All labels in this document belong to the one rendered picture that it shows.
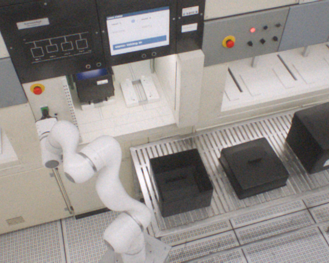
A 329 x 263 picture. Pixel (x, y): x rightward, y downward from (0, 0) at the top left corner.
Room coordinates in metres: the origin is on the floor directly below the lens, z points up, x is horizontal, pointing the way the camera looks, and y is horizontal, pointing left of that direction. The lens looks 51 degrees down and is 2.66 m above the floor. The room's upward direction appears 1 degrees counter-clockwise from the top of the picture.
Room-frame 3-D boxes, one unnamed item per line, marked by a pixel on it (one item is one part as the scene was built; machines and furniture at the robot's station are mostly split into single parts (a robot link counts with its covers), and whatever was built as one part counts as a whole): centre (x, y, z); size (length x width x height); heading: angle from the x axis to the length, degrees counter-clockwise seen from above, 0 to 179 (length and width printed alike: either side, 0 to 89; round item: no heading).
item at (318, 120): (1.37, -0.94, 0.89); 0.29 x 0.29 x 0.25; 19
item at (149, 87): (1.75, 0.13, 0.89); 0.22 x 0.21 x 0.04; 15
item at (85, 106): (1.74, 0.41, 0.89); 0.22 x 0.21 x 0.04; 15
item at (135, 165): (1.29, -0.52, 0.38); 1.30 x 0.60 x 0.76; 105
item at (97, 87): (1.74, 0.41, 1.06); 0.24 x 0.20 x 0.32; 105
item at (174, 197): (1.10, -0.10, 0.85); 0.28 x 0.28 x 0.17; 15
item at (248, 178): (1.22, -0.52, 0.83); 0.29 x 0.29 x 0.13; 18
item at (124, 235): (0.70, 0.16, 1.07); 0.19 x 0.12 x 0.24; 138
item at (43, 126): (1.19, 0.55, 1.20); 0.11 x 0.10 x 0.07; 15
